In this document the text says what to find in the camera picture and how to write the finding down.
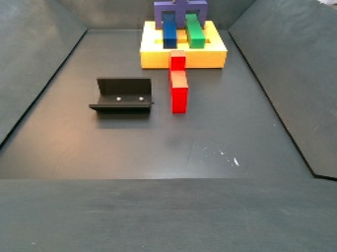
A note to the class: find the red block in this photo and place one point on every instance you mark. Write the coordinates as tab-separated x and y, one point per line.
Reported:
178	81

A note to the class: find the black bracket fixture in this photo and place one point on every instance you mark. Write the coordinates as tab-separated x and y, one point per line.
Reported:
123	95

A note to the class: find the purple three-pronged block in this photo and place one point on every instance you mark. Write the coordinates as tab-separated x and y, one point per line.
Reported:
181	8

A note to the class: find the green long bar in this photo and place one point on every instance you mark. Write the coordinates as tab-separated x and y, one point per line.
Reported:
195	35

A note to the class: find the blue long bar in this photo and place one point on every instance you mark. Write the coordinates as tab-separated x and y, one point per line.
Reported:
169	28

